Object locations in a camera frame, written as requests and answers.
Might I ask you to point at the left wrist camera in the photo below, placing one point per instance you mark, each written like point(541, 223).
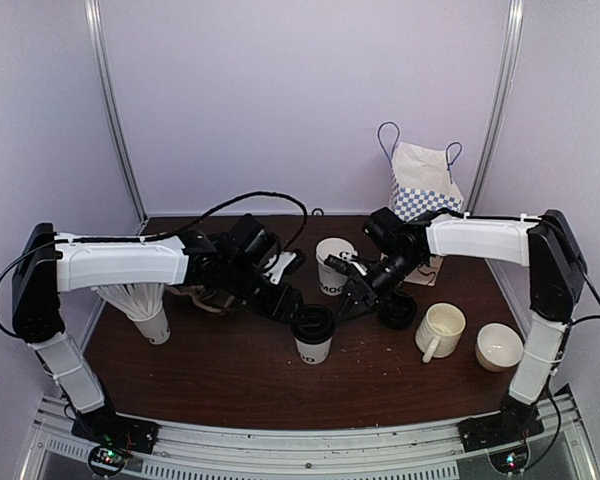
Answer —
point(286, 263)

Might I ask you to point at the cream ceramic bowl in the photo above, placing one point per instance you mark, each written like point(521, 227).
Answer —
point(498, 347)

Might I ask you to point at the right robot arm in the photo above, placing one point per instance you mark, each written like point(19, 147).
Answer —
point(544, 244)

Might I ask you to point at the paper cup holding straws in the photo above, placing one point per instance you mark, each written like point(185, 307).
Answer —
point(155, 328)

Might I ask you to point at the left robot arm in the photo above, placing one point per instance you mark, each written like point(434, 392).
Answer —
point(52, 263)

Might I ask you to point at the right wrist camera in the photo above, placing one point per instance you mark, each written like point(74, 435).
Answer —
point(347, 266)

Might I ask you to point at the left aluminium frame post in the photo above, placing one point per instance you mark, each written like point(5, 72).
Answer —
point(98, 41)

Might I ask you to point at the stack of black lids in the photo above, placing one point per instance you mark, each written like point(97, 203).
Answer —
point(397, 311)

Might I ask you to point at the black cup lid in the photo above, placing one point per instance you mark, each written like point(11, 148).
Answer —
point(316, 326)

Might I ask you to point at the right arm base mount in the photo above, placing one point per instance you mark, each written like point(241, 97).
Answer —
point(500, 432)

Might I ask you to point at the aluminium frame post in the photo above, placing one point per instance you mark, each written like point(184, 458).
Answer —
point(98, 41)
point(508, 63)

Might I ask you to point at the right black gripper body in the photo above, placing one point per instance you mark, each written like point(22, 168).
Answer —
point(359, 283)

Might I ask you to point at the aluminium front rail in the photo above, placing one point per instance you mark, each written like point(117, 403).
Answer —
point(431, 450)

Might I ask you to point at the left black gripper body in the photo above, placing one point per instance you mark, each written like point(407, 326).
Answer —
point(277, 306)

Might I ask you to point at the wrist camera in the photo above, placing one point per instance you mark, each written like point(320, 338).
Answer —
point(286, 263)
point(347, 266)

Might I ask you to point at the white paper cup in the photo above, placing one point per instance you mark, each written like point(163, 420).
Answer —
point(313, 348)

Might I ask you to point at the cardboard cup carrier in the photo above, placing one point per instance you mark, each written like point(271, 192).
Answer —
point(206, 299)

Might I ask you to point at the right aluminium frame post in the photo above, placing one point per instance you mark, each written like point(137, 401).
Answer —
point(508, 63)

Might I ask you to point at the white paper cups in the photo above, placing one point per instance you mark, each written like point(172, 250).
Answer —
point(332, 282)

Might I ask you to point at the blue checkered paper bag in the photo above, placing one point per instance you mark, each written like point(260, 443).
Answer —
point(422, 178)

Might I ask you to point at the cream ceramic mug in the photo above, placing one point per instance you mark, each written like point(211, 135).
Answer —
point(439, 332)

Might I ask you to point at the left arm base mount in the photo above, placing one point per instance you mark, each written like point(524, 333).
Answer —
point(115, 432)

